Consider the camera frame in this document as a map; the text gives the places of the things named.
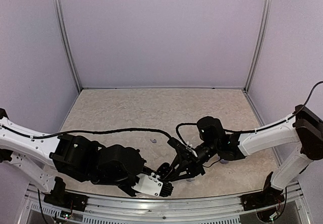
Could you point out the purple charging case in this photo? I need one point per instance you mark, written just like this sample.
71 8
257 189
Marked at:
222 161

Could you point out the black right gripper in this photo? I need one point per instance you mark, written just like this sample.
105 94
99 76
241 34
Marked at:
190 164

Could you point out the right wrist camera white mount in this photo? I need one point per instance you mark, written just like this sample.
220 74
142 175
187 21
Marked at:
178 145

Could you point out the aluminium front rail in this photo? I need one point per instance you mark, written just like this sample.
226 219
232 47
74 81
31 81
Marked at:
109 209

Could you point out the left aluminium corner post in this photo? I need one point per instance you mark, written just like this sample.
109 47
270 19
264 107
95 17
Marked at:
66 44

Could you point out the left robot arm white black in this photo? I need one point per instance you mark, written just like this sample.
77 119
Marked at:
79 158

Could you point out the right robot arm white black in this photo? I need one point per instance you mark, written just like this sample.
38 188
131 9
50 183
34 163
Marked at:
302 127

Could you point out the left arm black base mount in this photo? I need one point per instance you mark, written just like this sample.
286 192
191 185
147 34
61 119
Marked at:
58 196

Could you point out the aluminium corner post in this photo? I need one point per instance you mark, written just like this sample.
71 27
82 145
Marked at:
66 44
259 43

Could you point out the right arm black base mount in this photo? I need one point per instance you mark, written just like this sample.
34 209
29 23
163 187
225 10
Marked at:
266 197

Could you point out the right aluminium corner post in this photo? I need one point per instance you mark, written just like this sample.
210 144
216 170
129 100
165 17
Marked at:
259 43

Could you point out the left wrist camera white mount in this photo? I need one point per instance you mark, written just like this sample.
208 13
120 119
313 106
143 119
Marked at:
151 185

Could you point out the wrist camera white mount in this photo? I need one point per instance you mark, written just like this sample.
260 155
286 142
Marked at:
151 185
178 145

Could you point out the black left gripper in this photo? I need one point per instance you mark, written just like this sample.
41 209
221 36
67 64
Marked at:
149 170

